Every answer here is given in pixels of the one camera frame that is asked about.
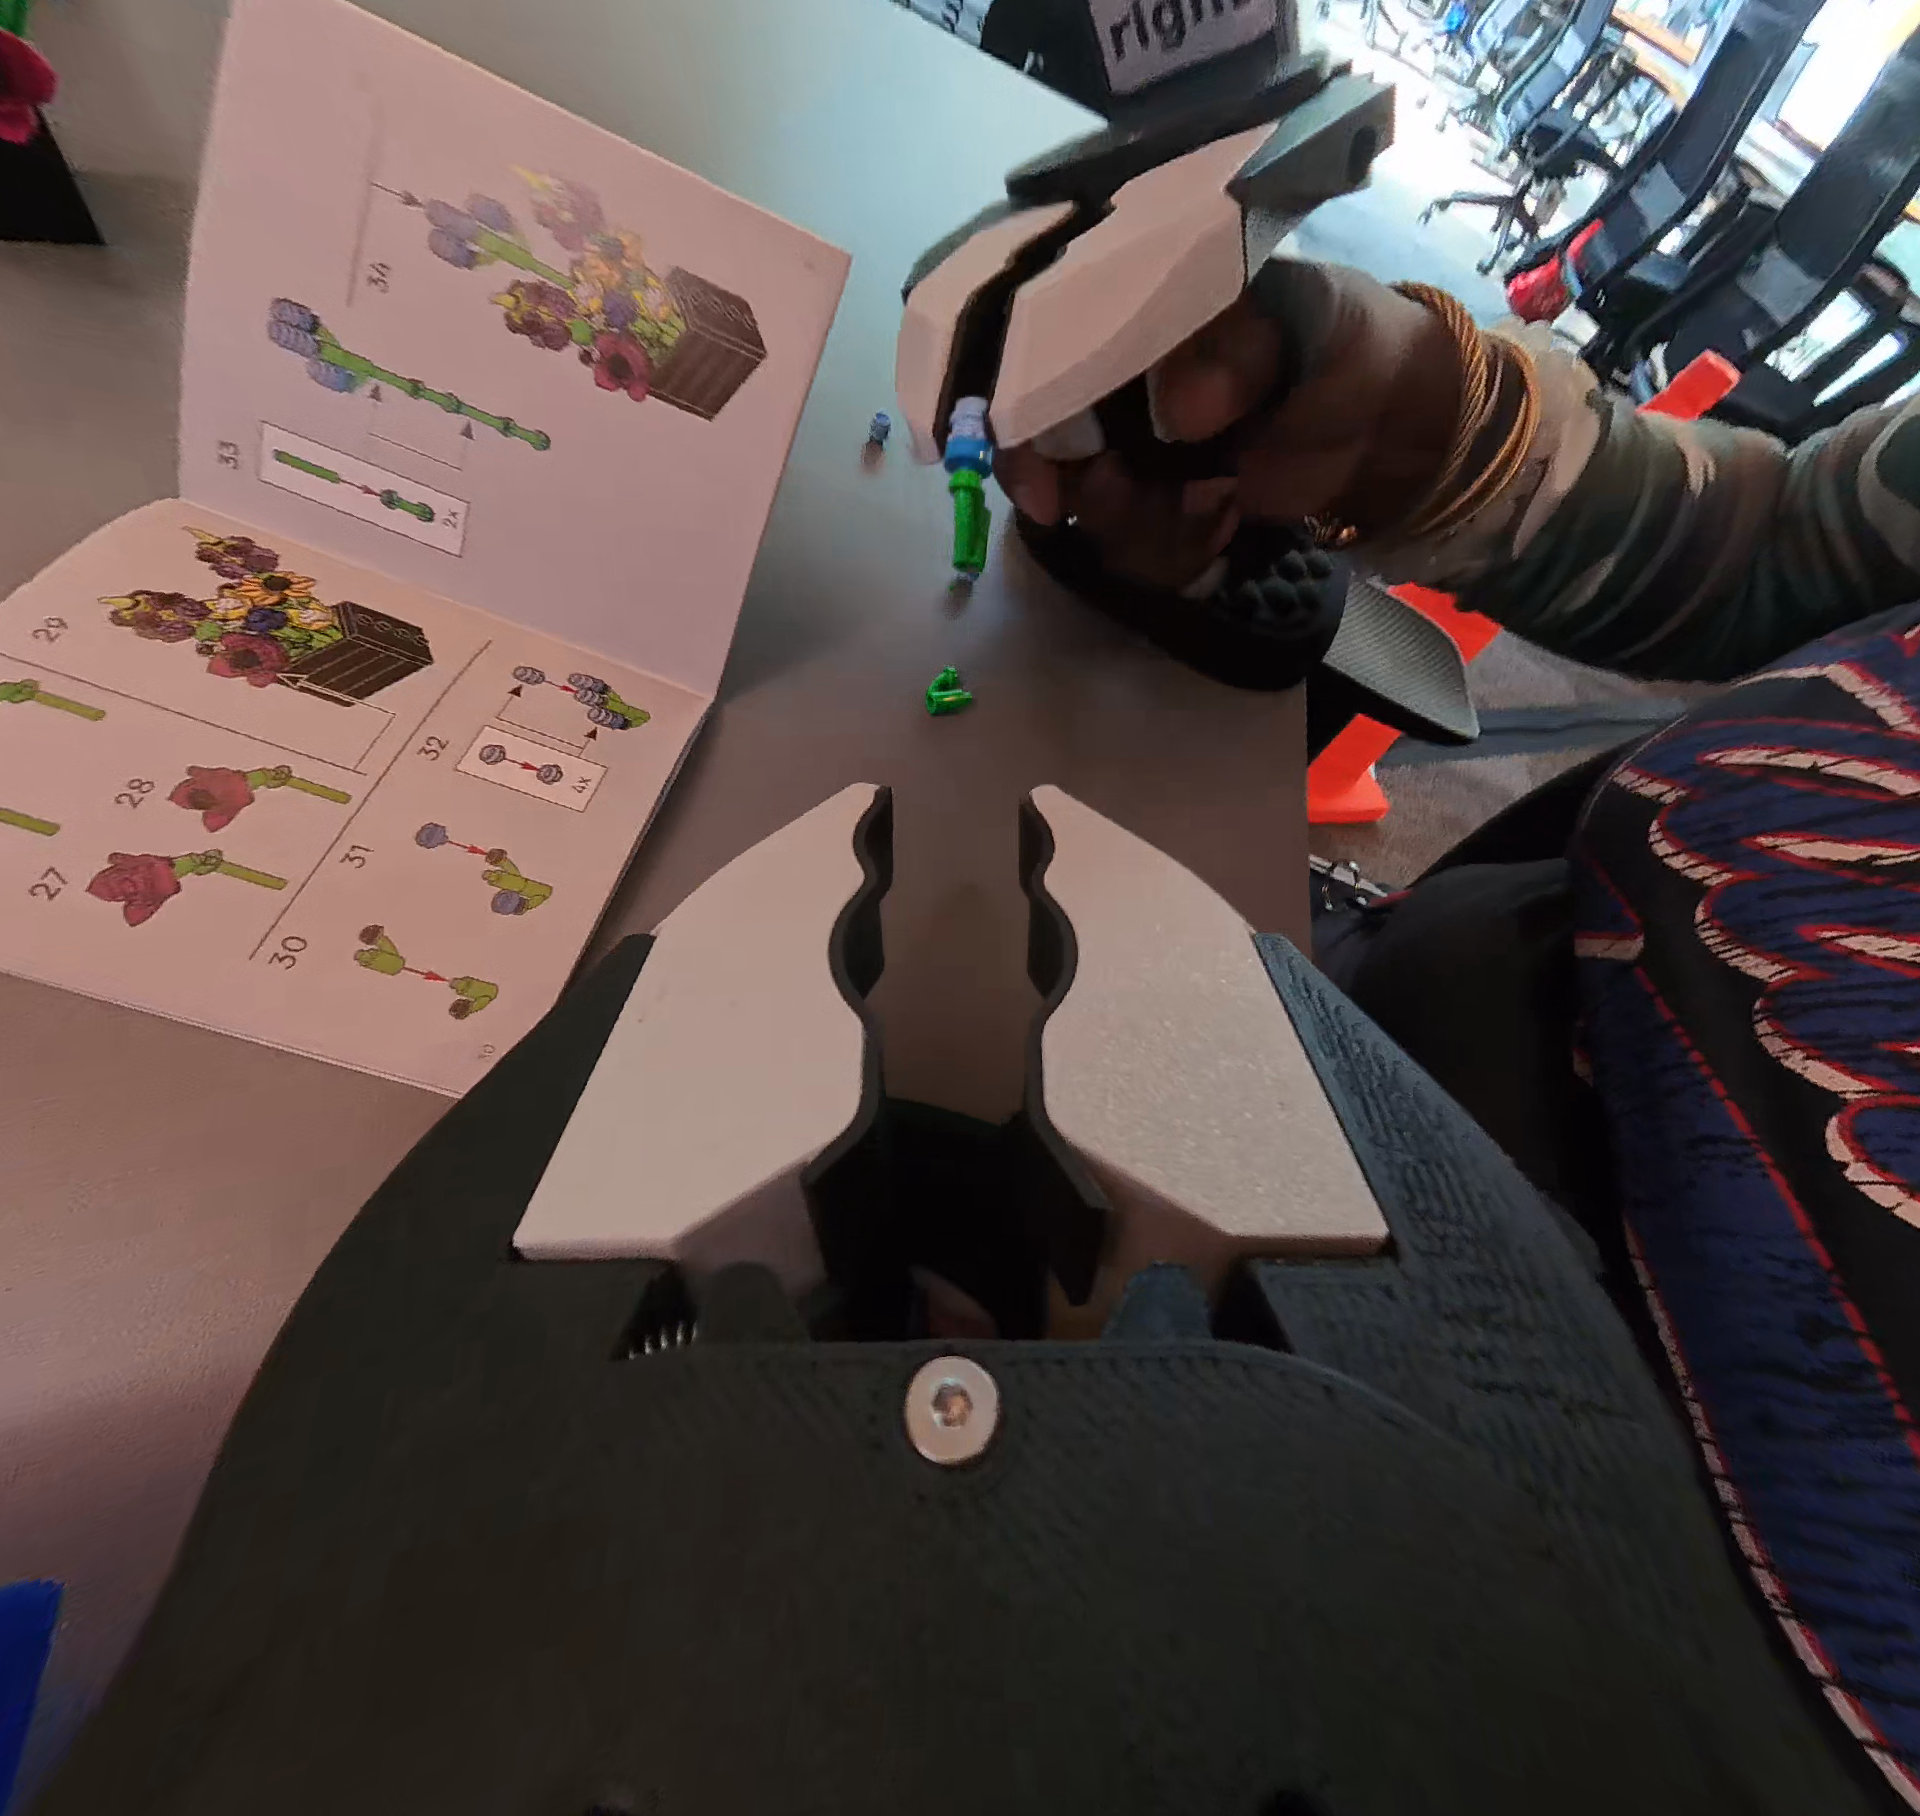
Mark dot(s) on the person's right forearm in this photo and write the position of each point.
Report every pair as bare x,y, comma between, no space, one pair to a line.
1711,512

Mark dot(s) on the green lego leaf piece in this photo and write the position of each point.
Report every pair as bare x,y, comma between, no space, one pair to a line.
951,691

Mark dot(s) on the person's right hand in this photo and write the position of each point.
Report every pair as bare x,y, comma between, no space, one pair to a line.
1336,423

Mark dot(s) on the lego instruction booklet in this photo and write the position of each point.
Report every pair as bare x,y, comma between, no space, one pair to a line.
391,496

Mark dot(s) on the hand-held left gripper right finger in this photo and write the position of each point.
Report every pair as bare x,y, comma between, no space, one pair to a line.
1200,1069

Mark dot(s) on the red floor object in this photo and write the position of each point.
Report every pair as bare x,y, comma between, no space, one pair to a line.
1546,273

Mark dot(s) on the magenta lego flower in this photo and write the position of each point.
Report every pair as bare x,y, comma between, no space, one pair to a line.
15,84

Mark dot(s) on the short green lego stalk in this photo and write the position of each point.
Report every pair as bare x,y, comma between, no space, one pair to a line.
968,518

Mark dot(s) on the large blue plastic bin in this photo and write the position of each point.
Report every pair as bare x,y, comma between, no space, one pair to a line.
25,1681

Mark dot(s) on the black rounded pad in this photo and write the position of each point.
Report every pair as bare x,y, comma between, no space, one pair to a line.
1277,616

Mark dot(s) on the lego flower bouquet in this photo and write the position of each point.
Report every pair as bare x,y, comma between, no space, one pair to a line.
31,77

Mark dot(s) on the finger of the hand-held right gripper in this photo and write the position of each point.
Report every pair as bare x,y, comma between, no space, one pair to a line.
946,318
1141,273

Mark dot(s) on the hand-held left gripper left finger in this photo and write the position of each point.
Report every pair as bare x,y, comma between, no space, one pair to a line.
707,1083

